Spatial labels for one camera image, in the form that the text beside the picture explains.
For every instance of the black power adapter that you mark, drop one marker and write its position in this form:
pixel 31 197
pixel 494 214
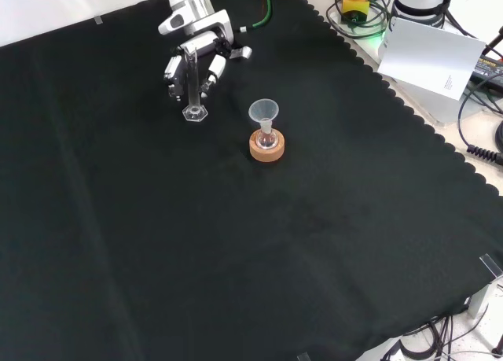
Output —
pixel 487 72

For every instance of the yellow stop button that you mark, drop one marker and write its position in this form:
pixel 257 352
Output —
pixel 355 7

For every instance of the clear plastic funnel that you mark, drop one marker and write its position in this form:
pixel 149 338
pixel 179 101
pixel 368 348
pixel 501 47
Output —
pixel 263 110

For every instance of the black cloth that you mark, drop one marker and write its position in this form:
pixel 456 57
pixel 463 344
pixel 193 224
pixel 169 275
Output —
pixel 196 239

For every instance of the grey metal box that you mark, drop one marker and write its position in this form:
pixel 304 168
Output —
pixel 436 106

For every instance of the clear round-bottom flask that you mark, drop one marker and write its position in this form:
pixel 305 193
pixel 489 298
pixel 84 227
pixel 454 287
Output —
pixel 267 141

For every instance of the pale board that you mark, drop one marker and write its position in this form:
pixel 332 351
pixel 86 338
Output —
pixel 428 58

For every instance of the clear glass graduated cylinder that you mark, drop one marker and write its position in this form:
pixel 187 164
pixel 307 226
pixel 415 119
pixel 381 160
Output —
pixel 192 82

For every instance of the grey tape piece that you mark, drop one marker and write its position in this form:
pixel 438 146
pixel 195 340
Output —
pixel 303 356
pixel 98 20

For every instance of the grey metal bracket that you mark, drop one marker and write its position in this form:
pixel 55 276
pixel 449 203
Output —
pixel 485 294

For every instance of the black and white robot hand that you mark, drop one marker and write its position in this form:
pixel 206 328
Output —
pixel 204 24

